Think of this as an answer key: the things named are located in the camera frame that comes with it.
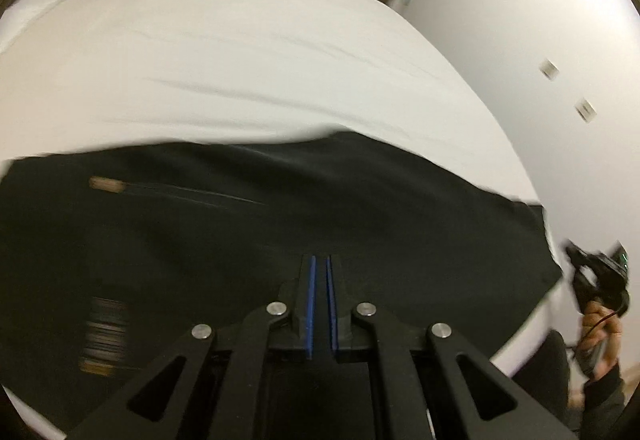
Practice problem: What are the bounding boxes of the bed with white sheet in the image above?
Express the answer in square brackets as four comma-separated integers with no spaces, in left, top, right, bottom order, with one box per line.
[0,0,556,436]

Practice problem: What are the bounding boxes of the person's right hand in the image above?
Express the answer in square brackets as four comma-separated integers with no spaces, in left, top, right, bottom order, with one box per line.
[577,302,623,381]

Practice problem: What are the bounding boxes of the black pants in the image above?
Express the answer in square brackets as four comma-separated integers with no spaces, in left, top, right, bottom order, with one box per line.
[0,130,563,436]

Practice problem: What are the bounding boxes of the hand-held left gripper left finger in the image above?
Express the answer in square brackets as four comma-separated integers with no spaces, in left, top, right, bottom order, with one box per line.
[65,255,317,440]

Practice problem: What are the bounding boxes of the person's right forearm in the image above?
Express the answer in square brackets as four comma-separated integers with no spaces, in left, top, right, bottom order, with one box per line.
[582,365,628,428]

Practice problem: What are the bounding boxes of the dark cloth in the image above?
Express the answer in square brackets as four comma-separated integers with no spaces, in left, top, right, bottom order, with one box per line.
[512,329,572,421]

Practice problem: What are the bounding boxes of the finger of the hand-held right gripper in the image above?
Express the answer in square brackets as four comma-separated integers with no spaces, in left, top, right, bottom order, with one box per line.
[565,245,596,273]

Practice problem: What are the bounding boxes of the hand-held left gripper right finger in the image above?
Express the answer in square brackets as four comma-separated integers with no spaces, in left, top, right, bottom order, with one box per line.
[326,255,576,440]

